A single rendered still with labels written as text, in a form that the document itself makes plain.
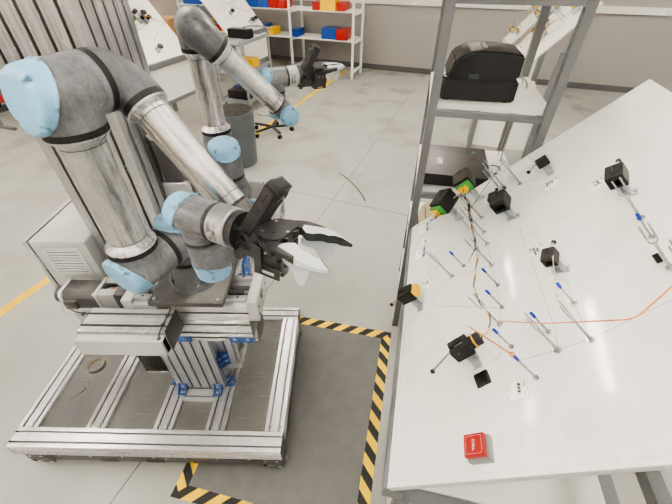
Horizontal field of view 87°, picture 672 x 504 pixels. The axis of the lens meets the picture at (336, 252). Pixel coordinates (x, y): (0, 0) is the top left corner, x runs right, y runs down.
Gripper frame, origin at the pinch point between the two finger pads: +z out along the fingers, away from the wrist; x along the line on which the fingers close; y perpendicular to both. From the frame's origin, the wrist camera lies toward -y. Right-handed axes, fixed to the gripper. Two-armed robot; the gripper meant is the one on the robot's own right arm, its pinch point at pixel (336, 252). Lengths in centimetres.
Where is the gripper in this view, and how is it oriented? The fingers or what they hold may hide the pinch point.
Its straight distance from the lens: 55.7
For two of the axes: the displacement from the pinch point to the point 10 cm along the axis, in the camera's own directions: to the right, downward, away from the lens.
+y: -0.6, 8.3, 5.5
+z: 8.9, 3.0, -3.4
